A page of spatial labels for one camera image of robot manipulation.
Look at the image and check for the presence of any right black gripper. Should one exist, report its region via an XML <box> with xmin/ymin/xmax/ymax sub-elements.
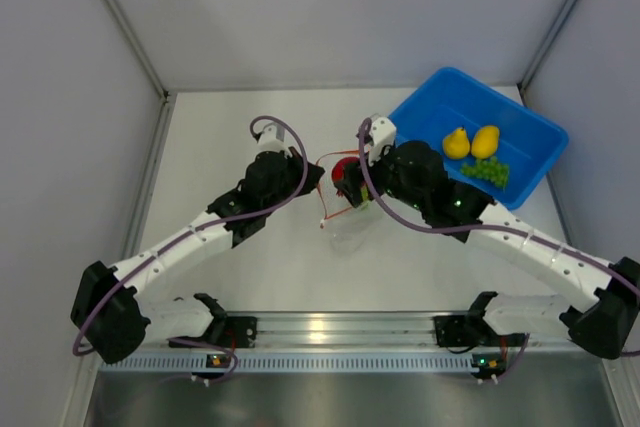
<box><xmin>338</xmin><ymin>139</ymin><xmax>429</xmax><ymax>212</ymax></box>

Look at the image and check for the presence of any red fake apple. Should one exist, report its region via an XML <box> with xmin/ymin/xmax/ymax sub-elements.
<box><xmin>331</xmin><ymin>156</ymin><xmax>358</xmax><ymax>184</ymax></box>

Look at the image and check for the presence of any clear zip top bag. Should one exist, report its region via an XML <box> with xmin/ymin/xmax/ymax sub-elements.
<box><xmin>314</xmin><ymin>146</ymin><xmax>384</xmax><ymax>258</ymax></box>

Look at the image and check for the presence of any yellow fake pepper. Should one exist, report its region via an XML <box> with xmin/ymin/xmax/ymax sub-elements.
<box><xmin>442</xmin><ymin>127</ymin><xmax>471</xmax><ymax>160</ymax></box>

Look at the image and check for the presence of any green fake lettuce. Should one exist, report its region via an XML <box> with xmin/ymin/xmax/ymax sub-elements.
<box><xmin>460</xmin><ymin>156</ymin><xmax>510</xmax><ymax>189</ymax></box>

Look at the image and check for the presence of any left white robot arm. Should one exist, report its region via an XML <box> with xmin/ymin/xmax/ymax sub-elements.
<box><xmin>70</xmin><ymin>148</ymin><xmax>325</xmax><ymax>364</ymax></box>

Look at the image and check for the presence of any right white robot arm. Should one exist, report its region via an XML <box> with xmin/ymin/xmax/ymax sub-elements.
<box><xmin>331</xmin><ymin>141</ymin><xmax>639</xmax><ymax>359</ymax></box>

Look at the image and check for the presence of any blue plastic bin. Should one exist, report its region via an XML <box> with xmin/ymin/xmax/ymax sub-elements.
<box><xmin>389</xmin><ymin>67</ymin><xmax>569</xmax><ymax>210</ymax></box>

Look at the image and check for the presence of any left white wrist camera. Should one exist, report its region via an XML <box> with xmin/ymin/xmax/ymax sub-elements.
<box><xmin>255</xmin><ymin>122</ymin><xmax>286</xmax><ymax>153</ymax></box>

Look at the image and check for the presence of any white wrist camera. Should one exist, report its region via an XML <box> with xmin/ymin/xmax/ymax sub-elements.
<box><xmin>255</xmin><ymin>122</ymin><xmax>286</xmax><ymax>153</ymax></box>
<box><xmin>357</xmin><ymin>116</ymin><xmax>397</xmax><ymax>166</ymax></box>

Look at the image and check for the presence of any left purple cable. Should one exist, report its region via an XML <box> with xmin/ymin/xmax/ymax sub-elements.
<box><xmin>72</xmin><ymin>115</ymin><xmax>309</xmax><ymax>357</ymax></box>

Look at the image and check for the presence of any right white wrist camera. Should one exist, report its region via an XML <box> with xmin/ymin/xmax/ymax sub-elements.
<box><xmin>357</xmin><ymin>116</ymin><xmax>397</xmax><ymax>166</ymax></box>

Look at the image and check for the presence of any aluminium mounting rail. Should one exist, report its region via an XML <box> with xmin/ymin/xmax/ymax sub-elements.
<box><xmin>139</xmin><ymin>310</ymin><xmax>581</xmax><ymax>351</ymax></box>

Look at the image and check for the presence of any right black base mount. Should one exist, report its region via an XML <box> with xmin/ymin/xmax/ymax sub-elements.
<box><xmin>433</xmin><ymin>315</ymin><xmax>477</xmax><ymax>350</ymax></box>

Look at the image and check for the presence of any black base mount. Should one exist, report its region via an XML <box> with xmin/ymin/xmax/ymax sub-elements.
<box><xmin>433</xmin><ymin>315</ymin><xmax>477</xmax><ymax>350</ymax></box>
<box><xmin>169</xmin><ymin>316</ymin><xmax>257</xmax><ymax>350</ymax></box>

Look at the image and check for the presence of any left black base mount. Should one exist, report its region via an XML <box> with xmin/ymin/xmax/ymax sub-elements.
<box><xmin>169</xmin><ymin>316</ymin><xmax>257</xmax><ymax>350</ymax></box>

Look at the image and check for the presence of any slotted cable duct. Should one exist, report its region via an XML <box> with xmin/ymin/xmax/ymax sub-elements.
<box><xmin>100</xmin><ymin>351</ymin><xmax>501</xmax><ymax>374</ymax></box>

